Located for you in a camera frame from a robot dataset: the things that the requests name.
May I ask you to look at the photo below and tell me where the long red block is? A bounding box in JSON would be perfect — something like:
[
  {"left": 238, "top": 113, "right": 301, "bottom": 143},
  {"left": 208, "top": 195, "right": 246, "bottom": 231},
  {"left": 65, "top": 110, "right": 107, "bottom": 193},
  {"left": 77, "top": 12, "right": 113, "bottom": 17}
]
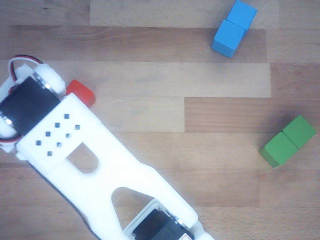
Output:
[{"left": 65, "top": 79, "right": 97, "bottom": 109}]

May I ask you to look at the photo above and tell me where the long blue block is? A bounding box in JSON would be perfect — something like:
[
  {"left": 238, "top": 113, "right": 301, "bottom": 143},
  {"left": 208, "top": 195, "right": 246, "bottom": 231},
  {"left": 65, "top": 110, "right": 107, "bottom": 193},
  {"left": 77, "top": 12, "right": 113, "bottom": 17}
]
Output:
[{"left": 211, "top": 0, "right": 258, "bottom": 59}]

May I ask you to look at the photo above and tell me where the long green block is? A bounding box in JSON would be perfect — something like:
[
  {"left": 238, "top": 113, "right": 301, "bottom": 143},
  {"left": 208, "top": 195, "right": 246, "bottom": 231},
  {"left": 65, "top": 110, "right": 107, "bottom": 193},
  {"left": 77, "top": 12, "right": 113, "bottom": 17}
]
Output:
[{"left": 258, "top": 114, "right": 317, "bottom": 169}]

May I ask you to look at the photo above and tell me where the red black white servo cable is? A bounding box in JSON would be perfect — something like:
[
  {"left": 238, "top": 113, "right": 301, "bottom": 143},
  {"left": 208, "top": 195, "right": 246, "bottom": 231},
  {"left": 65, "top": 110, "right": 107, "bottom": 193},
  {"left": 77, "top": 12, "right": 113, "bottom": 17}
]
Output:
[{"left": 7, "top": 55, "right": 43, "bottom": 83}]

